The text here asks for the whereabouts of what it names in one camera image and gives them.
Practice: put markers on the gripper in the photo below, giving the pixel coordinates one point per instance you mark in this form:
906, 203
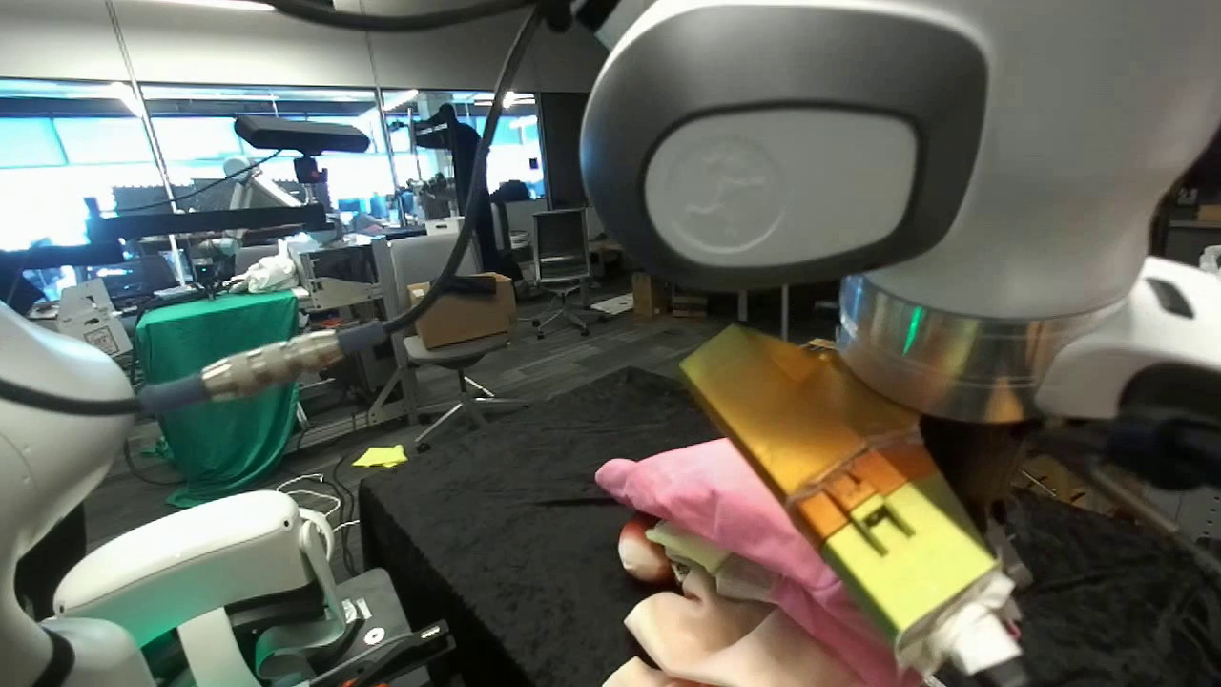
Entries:
973, 463

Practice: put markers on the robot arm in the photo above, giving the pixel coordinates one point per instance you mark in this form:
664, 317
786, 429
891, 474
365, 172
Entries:
1049, 143

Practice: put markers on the pink cloth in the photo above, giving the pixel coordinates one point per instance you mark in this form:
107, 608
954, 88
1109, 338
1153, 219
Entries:
706, 487

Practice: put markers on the pale green fabric item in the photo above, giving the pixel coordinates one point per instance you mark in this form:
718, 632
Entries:
706, 558

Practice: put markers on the beige soft toy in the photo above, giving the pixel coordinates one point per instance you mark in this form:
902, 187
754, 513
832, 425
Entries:
706, 639

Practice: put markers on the red and white ball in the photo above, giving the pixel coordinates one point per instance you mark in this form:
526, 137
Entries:
637, 558

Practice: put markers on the small cardboard box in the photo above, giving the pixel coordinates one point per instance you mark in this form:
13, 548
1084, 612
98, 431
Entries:
649, 294

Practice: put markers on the black mesh office chair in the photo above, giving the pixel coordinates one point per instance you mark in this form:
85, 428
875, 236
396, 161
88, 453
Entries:
561, 248

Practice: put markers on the black table cloth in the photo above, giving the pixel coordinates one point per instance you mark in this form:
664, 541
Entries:
496, 534

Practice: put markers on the grey office chair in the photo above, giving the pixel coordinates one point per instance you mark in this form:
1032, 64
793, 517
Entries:
458, 358

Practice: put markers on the yellow paper sheet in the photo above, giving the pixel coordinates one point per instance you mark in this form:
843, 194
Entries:
382, 456

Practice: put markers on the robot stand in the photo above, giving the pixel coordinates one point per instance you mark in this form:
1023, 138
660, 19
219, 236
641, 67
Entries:
382, 625

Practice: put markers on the white crumpled cloth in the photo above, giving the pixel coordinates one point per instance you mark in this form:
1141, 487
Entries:
265, 275

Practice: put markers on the table with green cloth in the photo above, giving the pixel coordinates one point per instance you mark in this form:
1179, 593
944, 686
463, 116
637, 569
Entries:
219, 382

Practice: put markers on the white carton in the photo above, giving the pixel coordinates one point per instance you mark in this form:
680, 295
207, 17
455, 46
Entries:
93, 320

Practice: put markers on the row of windows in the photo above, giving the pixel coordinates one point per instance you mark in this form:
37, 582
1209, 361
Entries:
76, 162

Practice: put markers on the camera on mount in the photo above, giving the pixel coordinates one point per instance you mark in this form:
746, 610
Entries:
300, 135

